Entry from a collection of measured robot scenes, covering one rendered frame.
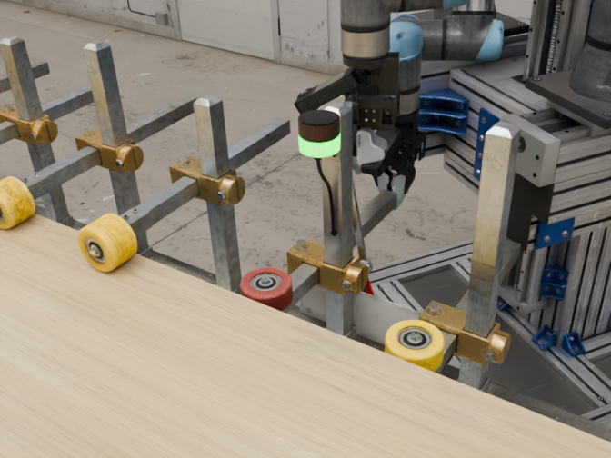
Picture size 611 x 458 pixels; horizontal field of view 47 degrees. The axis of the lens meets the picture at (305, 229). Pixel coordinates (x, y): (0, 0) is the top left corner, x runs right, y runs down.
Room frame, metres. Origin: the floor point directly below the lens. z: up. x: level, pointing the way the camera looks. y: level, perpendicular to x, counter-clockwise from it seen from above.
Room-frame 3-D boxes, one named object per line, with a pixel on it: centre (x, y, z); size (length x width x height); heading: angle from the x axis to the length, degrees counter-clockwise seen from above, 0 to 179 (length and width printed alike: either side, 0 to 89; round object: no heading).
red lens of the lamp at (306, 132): (0.93, -0.03, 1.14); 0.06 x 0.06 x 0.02
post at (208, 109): (1.11, 0.15, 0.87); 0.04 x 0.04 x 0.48; 55
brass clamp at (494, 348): (0.84, -0.24, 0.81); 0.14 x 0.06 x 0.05; 55
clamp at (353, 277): (0.98, -0.03, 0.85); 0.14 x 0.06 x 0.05; 55
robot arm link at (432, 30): (1.32, -0.22, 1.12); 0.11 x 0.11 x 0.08; 80
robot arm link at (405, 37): (1.23, -0.18, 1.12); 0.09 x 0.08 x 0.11; 170
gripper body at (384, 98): (1.07, -0.11, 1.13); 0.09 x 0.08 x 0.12; 76
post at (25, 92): (1.40, 0.56, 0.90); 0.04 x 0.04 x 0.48; 55
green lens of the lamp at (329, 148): (0.93, -0.03, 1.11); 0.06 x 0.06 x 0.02
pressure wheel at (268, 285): (0.87, 0.06, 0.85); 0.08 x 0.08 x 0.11
